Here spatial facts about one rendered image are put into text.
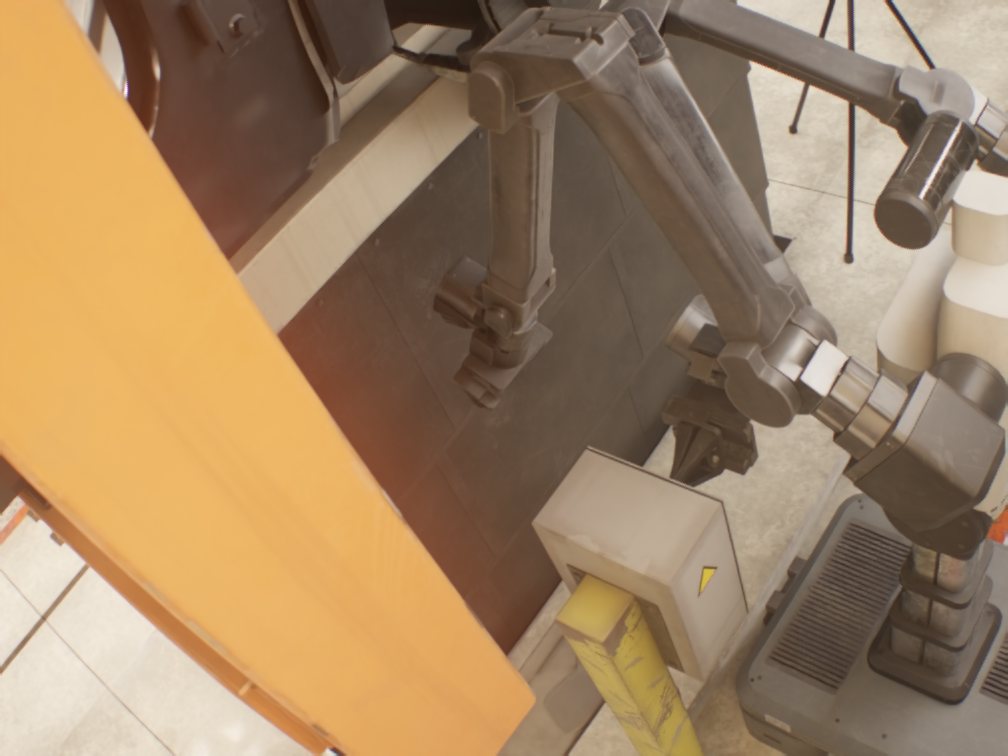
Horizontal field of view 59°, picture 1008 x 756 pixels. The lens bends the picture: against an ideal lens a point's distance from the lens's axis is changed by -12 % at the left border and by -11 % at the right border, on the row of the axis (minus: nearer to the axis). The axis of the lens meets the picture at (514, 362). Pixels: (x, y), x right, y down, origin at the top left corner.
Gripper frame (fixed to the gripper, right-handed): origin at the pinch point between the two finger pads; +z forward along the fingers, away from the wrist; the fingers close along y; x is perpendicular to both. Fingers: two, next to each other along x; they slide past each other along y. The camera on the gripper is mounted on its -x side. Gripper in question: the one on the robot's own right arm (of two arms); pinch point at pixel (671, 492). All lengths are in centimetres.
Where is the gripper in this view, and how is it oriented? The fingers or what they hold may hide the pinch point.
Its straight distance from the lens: 102.9
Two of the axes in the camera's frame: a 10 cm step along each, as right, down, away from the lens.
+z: -5.7, 7.1, -4.1
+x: 3.0, 6.5, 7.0
